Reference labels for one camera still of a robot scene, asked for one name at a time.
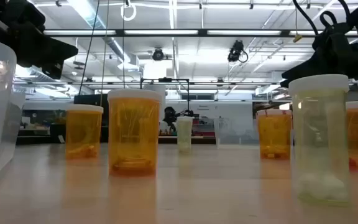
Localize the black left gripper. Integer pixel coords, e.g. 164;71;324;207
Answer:
0;0;79;80

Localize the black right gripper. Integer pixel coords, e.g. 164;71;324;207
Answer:
280;22;358;88

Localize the tall clear greenish pill bottle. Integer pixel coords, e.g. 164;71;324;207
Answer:
176;116;194;154
288;73;351;207

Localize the yellow hanging tag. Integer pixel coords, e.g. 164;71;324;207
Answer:
293;0;303;44

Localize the long ceiling light bar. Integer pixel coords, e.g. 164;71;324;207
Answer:
44;29;358;38

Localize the green plant in black pot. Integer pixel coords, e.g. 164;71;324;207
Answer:
44;108;68;144

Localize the long black background bench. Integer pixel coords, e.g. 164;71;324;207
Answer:
16;136;217;145

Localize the round black ceiling fixture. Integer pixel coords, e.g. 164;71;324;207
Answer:
152;48;165;62

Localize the person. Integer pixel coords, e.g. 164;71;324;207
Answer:
162;106;178;134

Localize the black hanging cable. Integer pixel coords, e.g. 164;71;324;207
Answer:
78;0;101;96

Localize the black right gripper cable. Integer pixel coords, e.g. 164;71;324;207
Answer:
292;0;351;35

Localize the black overhead camera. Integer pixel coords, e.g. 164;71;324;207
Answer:
227;39;249;63

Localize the white hanging ring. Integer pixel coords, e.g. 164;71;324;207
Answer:
120;2;137;22

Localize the black metal cage frame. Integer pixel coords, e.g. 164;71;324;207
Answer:
140;77;190;138

